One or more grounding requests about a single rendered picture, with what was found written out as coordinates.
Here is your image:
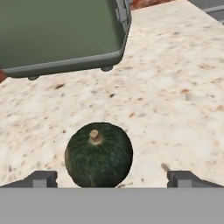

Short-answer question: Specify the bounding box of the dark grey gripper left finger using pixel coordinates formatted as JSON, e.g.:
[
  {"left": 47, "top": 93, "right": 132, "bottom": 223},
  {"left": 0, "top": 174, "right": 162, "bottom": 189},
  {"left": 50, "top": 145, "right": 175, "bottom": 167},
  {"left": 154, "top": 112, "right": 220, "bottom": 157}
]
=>
[{"left": 0, "top": 170, "right": 59, "bottom": 188}]

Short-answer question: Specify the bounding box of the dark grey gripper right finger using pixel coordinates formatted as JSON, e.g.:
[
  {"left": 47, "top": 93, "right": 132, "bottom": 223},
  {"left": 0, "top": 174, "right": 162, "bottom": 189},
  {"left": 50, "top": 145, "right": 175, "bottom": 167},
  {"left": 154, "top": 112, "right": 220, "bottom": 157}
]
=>
[{"left": 166, "top": 170, "right": 224, "bottom": 188}]

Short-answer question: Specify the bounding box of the dark green round squash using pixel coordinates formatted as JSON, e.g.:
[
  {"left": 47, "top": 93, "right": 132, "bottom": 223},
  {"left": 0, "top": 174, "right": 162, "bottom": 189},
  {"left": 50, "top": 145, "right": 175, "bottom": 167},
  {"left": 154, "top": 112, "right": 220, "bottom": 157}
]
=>
[{"left": 64, "top": 122, "right": 134, "bottom": 188}]

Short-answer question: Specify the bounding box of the grey stove hob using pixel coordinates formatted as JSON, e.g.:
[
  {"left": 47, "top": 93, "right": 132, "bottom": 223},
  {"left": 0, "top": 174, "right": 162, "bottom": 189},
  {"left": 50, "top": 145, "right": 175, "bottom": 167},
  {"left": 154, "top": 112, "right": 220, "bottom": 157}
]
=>
[{"left": 187, "top": 0, "right": 224, "bottom": 25}]

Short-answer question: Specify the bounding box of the green grey countertop appliance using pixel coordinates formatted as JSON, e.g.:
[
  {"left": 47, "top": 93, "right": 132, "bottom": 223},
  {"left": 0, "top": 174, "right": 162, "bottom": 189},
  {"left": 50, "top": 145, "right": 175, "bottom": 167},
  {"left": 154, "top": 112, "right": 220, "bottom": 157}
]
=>
[{"left": 0, "top": 0, "right": 132, "bottom": 81}]

